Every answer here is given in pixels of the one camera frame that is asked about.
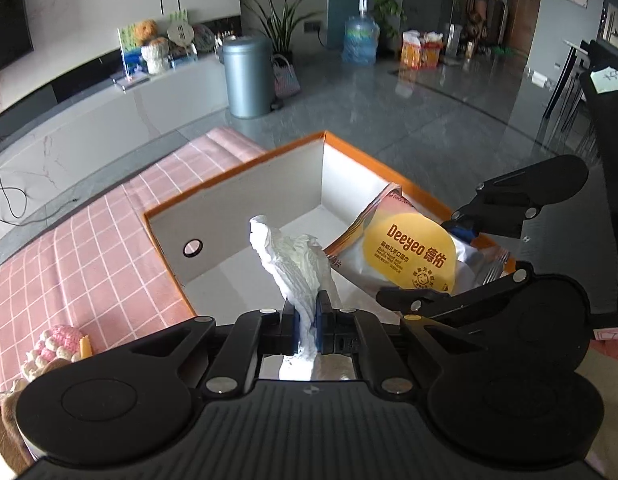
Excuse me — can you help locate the right potted green plant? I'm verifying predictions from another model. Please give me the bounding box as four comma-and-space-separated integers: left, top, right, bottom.
237, 0, 322, 61

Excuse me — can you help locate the silver yellow wipes packet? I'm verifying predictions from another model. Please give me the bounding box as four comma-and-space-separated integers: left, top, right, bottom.
324, 183, 510, 296

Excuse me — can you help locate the pink white knitted cloth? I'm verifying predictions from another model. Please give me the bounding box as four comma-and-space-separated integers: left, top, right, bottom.
20, 325, 84, 382

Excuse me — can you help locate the grey metal trash bin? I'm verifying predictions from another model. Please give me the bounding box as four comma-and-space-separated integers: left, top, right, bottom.
219, 36, 275, 119

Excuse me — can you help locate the brown teddy bear figure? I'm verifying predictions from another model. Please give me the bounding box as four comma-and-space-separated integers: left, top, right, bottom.
133, 20, 169, 75

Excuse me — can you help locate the white marble tv cabinet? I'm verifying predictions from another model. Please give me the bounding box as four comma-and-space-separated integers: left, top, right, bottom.
0, 54, 228, 240

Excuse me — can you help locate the round paper fan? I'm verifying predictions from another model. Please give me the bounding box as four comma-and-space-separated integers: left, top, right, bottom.
167, 21, 196, 58

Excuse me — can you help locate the colourful picture board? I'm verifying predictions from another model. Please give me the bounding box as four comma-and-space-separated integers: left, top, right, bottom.
108, 8, 201, 91

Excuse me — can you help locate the pink checkered tablecloth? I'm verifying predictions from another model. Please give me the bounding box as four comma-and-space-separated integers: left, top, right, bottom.
0, 128, 263, 391

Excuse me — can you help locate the orange gift bag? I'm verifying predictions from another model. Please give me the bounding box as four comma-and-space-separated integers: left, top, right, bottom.
400, 29, 443, 70

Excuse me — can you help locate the small woven handbag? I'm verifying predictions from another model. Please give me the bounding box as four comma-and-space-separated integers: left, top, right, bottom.
272, 54, 301, 100

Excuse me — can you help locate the blue water jug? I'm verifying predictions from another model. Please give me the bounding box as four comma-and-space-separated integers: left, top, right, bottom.
341, 0, 379, 66

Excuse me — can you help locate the orange cardboard box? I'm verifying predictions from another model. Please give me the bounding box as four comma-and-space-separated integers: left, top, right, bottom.
145, 133, 451, 325

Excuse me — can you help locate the white tissue paper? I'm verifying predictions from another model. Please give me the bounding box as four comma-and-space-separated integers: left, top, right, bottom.
249, 216, 339, 380

